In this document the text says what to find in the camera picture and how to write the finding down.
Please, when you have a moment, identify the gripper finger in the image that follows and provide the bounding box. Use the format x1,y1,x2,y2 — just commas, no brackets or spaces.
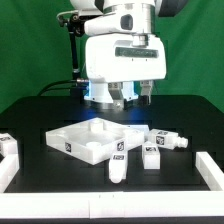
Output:
139,80,153,104
108,82,124,108

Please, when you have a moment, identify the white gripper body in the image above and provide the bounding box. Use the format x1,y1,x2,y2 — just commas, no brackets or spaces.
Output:
86,35,166,83

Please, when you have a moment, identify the white square tabletop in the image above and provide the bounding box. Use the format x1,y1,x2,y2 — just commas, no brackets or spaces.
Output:
46,118,145,165

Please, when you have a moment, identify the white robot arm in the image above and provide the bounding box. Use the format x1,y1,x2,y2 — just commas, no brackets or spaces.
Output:
70,0,188,109

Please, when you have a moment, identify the white AprilTag base sheet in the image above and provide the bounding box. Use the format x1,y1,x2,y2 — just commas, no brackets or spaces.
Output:
125,124,149,133

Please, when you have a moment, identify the white U-shaped obstacle fence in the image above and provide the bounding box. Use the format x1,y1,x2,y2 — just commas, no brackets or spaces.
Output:
0,152,224,219

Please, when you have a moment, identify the black camera stand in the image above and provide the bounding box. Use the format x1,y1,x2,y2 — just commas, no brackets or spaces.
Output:
56,9,88,88

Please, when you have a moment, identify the black cable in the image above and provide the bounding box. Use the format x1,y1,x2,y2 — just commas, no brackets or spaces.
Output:
37,79,88,97

